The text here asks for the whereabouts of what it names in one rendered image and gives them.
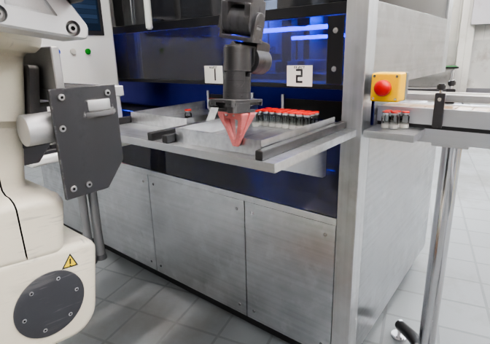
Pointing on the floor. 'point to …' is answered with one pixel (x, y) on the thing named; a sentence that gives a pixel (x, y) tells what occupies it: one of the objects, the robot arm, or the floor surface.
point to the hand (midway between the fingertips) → (235, 142)
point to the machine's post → (354, 152)
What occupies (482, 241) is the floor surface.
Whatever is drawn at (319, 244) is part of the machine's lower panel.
